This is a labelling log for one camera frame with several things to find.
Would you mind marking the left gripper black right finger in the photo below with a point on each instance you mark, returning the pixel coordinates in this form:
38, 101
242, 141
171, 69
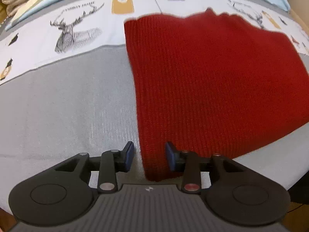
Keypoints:
232, 191

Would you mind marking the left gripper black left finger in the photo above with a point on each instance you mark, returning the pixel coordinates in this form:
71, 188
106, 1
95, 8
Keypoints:
66, 191

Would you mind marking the dark red knitted sweater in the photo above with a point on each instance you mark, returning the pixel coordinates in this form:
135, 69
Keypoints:
212, 84

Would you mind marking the grey printed bed sheet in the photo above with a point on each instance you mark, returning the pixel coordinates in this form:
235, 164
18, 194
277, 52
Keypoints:
72, 89

